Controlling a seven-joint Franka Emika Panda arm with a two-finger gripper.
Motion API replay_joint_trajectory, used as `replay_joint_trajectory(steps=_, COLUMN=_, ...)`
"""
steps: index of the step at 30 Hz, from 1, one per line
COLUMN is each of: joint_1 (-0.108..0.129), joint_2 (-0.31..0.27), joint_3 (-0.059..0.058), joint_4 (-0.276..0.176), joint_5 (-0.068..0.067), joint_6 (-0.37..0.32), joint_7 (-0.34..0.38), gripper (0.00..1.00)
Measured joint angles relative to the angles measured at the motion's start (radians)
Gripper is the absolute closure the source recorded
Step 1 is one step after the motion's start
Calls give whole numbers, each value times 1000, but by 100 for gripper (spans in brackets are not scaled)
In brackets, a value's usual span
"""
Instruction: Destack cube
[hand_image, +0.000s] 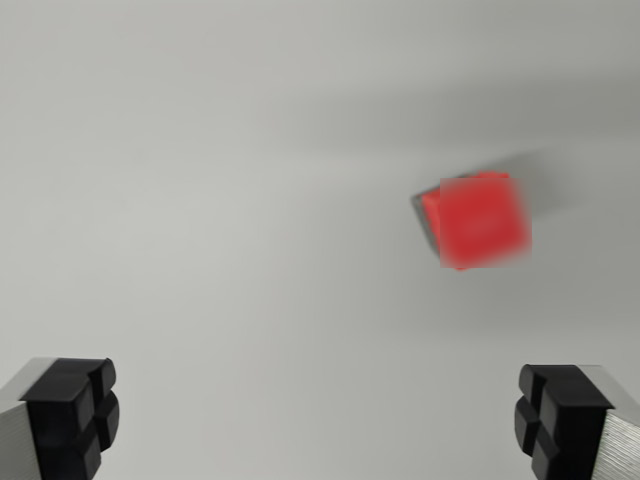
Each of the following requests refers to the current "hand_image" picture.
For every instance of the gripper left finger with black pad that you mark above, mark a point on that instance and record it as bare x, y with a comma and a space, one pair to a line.
55, 430

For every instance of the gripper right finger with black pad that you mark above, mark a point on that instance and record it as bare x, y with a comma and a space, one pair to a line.
570, 430

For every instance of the red embossed cube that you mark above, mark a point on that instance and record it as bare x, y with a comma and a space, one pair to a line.
480, 222

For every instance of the grey embossed cube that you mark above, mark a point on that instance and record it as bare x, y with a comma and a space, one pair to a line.
425, 220

